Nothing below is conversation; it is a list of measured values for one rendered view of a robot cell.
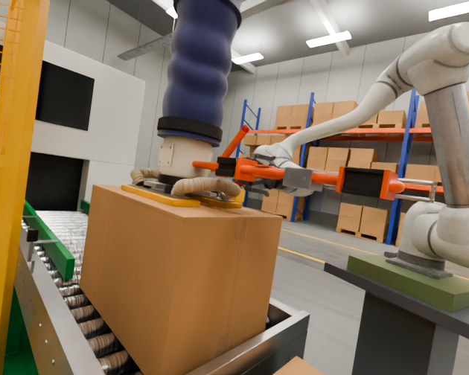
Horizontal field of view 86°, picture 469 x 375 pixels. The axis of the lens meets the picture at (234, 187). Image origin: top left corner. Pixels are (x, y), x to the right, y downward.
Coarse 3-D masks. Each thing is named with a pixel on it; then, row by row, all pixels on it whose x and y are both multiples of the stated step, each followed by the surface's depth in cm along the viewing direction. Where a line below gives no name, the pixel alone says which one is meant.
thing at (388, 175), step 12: (348, 168) 47; (360, 168) 46; (348, 180) 48; (360, 180) 46; (372, 180) 45; (384, 180) 43; (348, 192) 47; (360, 192) 46; (372, 192) 45; (384, 192) 42
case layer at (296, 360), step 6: (294, 360) 74; (300, 360) 75; (288, 366) 71; (294, 366) 72; (300, 366) 72; (306, 366) 73; (312, 366) 73; (276, 372) 68; (282, 372) 69; (288, 372) 69; (294, 372) 70; (300, 372) 70; (306, 372) 70; (312, 372) 71; (318, 372) 71
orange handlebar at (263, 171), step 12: (204, 168) 85; (240, 168) 67; (252, 168) 64; (264, 168) 62; (276, 168) 60; (312, 180) 53; (324, 180) 51; (336, 180) 49; (396, 180) 44; (396, 192) 44
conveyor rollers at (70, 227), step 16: (48, 224) 177; (64, 224) 184; (80, 224) 192; (64, 240) 147; (80, 240) 153; (48, 256) 126; (80, 256) 129; (48, 272) 105; (80, 272) 113; (64, 288) 94; (80, 304) 89; (80, 320) 81; (96, 320) 78; (96, 336) 77; (112, 336) 72; (96, 352) 68; (112, 368) 63; (128, 368) 66
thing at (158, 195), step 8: (128, 184) 90; (136, 192) 82; (144, 192) 78; (152, 192) 78; (160, 192) 78; (168, 192) 77; (160, 200) 72; (168, 200) 69; (176, 200) 69; (184, 200) 71; (192, 200) 73
